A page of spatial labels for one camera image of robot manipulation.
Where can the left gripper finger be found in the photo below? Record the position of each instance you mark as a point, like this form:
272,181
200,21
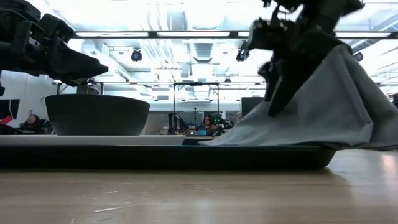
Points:
56,28
71,67

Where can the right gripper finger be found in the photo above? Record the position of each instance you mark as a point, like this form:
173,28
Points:
301,68
272,74

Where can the grey cloth napkin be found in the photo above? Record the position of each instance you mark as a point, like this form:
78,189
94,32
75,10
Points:
335,109

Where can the black bowl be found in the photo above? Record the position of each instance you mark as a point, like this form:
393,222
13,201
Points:
96,115

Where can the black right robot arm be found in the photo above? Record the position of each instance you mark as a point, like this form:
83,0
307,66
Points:
326,6

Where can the black rectangular serving tray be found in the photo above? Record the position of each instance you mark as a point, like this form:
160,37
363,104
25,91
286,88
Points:
174,157

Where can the black hanging spotlight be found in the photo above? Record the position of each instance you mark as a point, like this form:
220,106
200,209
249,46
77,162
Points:
359,56
242,54
136,55

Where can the black monitor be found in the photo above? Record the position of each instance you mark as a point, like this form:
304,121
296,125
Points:
250,107

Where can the person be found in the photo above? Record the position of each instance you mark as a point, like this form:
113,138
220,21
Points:
32,123
207,126

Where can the black metal workstation frame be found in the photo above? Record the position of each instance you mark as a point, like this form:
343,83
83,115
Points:
196,84
93,88

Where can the dark wall screen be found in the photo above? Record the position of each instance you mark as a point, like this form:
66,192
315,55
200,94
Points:
9,107

